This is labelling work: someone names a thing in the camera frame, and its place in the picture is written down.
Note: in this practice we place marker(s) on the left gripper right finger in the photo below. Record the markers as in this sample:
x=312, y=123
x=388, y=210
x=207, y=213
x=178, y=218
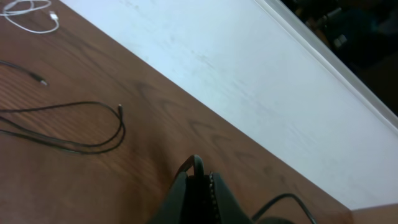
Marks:
x=224, y=205

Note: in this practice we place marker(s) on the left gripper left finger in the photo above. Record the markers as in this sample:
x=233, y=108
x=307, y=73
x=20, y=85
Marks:
x=170, y=210

